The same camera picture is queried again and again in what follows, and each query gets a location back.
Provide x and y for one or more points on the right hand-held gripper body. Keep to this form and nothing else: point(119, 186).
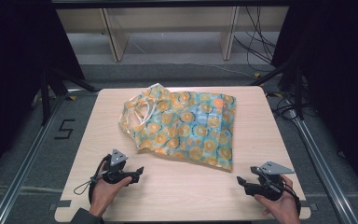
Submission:
point(267, 186)

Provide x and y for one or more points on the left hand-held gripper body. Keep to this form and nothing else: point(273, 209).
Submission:
point(118, 160)

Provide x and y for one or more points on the orange circle print tote bag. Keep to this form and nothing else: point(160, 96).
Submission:
point(183, 130)

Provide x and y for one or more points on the person's right hand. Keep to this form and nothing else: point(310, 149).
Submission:
point(284, 208)

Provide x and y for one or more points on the person's left hand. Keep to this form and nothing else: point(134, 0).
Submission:
point(102, 196)

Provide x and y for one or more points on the black tape strip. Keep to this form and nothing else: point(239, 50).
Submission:
point(60, 204)
point(311, 207)

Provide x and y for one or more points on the yellow tape piece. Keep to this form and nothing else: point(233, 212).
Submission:
point(257, 75)
point(276, 95)
point(72, 98)

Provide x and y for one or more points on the black metal stand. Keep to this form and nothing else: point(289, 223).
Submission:
point(46, 99)
point(297, 90)

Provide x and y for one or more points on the black curtain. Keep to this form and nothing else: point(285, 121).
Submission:
point(12, 62)
point(348, 77)

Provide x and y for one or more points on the light wooden shelf unit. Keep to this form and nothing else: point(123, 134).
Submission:
point(174, 18)

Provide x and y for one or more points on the aluminium floor rail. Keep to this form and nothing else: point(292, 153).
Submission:
point(21, 174)
point(320, 165)

